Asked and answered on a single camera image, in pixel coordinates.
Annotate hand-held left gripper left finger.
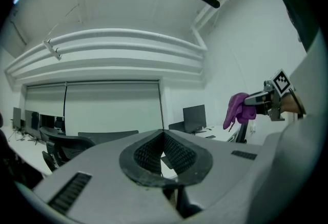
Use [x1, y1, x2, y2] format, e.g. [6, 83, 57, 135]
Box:
[32, 129, 184, 224]

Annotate white ceiling pipes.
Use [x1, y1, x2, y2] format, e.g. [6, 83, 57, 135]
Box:
[4, 27, 209, 87]

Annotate black mesh office chair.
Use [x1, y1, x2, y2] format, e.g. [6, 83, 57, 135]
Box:
[38, 126, 97, 173]

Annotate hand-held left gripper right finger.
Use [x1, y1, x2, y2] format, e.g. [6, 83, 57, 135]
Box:
[160, 129, 265, 210]

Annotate purple cloth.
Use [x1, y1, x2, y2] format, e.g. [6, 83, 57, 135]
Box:
[222, 92, 257, 131]

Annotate dark computer monitor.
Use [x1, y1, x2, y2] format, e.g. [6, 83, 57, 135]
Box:
[24, 109, 40, 132]

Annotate black computer monitor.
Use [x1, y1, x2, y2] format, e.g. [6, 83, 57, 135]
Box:
[182, 104, 207, 133]

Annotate white cable tray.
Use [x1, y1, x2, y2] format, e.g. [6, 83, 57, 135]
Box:
[190, 0, 231, 51]

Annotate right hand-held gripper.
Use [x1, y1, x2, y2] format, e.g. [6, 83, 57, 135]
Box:
[243, 69, 296, 123]

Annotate narrow white roller blind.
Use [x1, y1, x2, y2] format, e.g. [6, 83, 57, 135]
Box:
[25, 84, 66, 118]

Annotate grey computer monitor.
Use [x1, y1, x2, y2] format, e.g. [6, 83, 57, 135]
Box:
[12, 107, 22, 131]

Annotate wide white roller blind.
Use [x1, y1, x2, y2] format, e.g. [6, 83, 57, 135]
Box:
[64, 81, 164, 133]

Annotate person's dark shirt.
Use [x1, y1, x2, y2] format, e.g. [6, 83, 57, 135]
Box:
[266, 0, 322, 51]

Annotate person's right forearm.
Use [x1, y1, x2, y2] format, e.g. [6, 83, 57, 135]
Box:
[280, 91, 307, 116]

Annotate white ceiling bracket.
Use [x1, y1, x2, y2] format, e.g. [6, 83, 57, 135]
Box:
[42, 38, 63, 62]

